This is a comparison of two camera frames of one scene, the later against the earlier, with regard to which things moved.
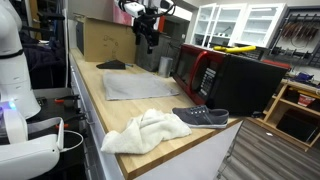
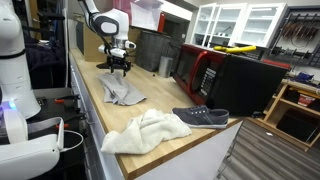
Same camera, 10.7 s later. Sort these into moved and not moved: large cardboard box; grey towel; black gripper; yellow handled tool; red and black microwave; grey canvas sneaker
Moved: black gripper; grey towel
Not moved: red and black microwave; grey canvas sneaker; large cardboard box; yellow handled tool
